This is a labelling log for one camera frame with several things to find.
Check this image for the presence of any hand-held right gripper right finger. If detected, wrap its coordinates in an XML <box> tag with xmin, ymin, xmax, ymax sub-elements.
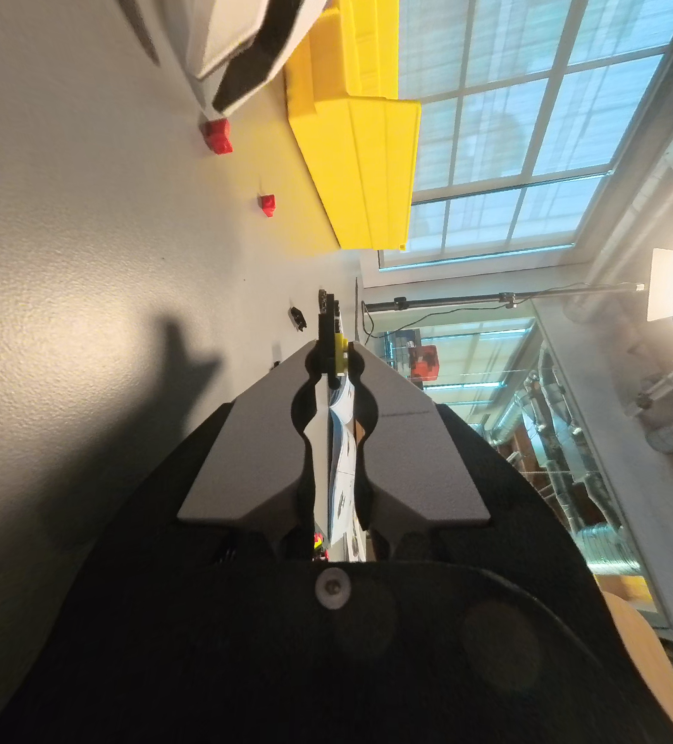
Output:
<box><xmin>348</xmin><ymin>342</ymin><xmax>492</xmax><ymax>547</ymax></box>

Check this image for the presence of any yellow plastic bin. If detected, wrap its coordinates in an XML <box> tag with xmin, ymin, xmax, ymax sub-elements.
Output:
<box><xmin>284</xmin><ymin>0</ymin><xmax>422</xmax><ymax>252</ymax></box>

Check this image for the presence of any black upright stand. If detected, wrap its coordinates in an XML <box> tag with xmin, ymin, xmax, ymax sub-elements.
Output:
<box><xmin>362</xmin><ymin>282</ymin><xmax>648</xmax><ymax>315</ymax></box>

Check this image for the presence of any open instruction booklet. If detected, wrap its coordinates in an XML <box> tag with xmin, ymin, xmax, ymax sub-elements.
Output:
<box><xmin>325</xmin><ymin>378</ymin><xmax>366</xmax><ymax>544</ymax></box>

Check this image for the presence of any black brick block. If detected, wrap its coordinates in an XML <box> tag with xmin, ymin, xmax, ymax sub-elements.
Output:
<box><xmin>316</xmin><ymin>311</ymin><xmax>353</xmax><ymax>389</ymax></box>

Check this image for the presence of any large paned window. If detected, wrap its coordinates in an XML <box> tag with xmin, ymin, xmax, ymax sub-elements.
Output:
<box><xmin>378</xmin><ymin>0</ymin><xmax>673</xmax><ymax>269</ymax></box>

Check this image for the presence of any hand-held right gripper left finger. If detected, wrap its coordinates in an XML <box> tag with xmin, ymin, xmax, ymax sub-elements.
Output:
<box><xmin>177</xmin><ymin>340</ymin><xmax>321</xmax><ymax>547</ymax></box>

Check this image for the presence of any black cable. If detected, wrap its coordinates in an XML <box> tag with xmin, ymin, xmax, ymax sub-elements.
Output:
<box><xmin>361</xmin><ymin>302</ymin><xmax>477</xmax><ymax>341</ymax></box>

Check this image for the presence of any silver spiral ventilation duct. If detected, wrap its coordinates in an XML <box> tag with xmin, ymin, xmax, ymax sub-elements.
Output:
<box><xmin>575</xmin><ymin>520</ymin><xmax>645</xmax><ymax>573</ymax></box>

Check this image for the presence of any metal storage shelf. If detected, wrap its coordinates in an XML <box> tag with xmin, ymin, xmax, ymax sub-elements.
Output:
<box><xmin>383</xmin><ymin>328</ymin><xmax>537</xmax><ymax>396</ymax></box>

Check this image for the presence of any wooden book stand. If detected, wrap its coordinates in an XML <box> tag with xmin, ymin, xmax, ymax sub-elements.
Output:
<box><xmin>601</xmin><ymin>590</ymin><xmax>673</xmax><ymax>744</ymax></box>

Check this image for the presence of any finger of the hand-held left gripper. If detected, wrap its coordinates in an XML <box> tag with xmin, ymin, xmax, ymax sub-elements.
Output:
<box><xmin>212</xmin><ymin>0</ymin><xmax>329</xmax><ymax>115</ymax></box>
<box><xmin>117</xmin><ymin>0</ymin><xmax>269</xmax><ymax>112</ymax></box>

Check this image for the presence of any large red black case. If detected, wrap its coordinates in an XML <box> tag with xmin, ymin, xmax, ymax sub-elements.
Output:
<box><xmin>409</xmin><ymin>344</ymin><xmax>441</xmax><ymax>380</ymax></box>

